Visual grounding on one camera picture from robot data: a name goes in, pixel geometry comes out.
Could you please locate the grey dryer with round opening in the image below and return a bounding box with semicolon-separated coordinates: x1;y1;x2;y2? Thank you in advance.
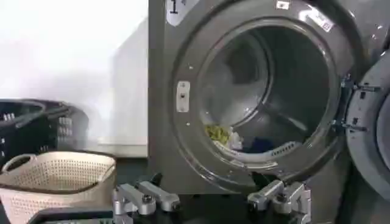
147;0;390;224

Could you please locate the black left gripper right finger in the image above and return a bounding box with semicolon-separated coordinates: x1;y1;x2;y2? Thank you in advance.
247;171;313;224

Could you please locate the long white label sticker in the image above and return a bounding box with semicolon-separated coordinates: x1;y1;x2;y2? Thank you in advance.
307;11;335;33

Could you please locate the dark blue garment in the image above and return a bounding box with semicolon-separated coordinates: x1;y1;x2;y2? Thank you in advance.
243;136;277;154

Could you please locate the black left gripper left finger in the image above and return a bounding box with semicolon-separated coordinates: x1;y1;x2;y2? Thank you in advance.
112;172;182;224

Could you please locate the white door latch plate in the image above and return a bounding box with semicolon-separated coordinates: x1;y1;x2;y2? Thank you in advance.
176;80;191;113

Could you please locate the beige perforated laundry basket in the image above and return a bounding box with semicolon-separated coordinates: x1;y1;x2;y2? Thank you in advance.
0;150;118;224

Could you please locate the grey round dryer door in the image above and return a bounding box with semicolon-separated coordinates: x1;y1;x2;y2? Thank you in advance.
345;50;390;200

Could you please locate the black plastic laundry basket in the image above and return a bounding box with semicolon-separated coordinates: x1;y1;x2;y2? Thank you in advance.
0;98;90;167

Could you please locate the white garment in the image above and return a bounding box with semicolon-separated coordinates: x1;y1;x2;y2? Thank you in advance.
227;127;244;151

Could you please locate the metal door hinge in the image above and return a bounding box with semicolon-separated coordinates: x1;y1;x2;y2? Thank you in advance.
341;74;381;93
331;119;368;133

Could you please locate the white number sticker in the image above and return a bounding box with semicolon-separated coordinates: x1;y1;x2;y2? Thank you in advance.
165;0;200;27

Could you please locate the yellow-green garment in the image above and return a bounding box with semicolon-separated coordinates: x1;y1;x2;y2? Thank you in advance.
205;124;231;145

